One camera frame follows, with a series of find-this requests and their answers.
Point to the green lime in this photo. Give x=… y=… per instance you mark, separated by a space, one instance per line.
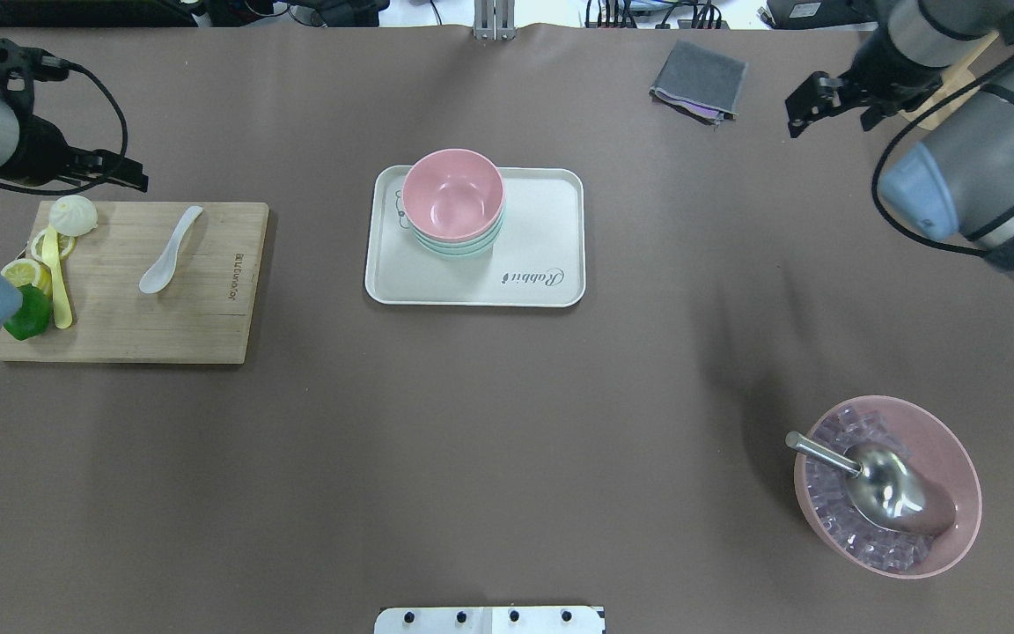
x=33 y=316

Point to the white ceramic spoon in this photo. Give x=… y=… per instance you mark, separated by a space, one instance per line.
x=160 y=273

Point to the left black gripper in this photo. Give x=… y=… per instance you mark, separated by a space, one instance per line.
x=39 y=151

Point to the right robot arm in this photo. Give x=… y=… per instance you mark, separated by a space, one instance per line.
x=959 y=179

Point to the yellow plastic knife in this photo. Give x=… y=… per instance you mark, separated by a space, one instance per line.
x=50 y=256

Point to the white rabbit tray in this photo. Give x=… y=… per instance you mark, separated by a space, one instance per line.
x=539 y=258

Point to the grey folded cloth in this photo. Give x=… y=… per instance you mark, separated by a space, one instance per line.
x=703 y=83

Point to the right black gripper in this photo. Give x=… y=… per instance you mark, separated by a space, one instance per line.
x=878 y=69

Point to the green bowl stack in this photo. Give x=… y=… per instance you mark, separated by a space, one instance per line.
x=466 y=248

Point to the small pink bowl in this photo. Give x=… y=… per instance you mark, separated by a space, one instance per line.
x=453 y=195

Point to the wooden cutting board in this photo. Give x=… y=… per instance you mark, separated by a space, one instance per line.
x=203 y=316

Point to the lemon half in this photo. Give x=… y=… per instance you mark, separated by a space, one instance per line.
x=26 y=271

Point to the metal ice scoop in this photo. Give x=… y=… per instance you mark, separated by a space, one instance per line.
x=883 y=487

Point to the large pink bowl with ice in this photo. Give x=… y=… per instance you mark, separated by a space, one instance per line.
x=929 y=446

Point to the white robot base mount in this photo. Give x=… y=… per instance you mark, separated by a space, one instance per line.
x=492 y=619

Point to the lemon slice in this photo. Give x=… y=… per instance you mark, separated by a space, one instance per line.
x=65 y=244

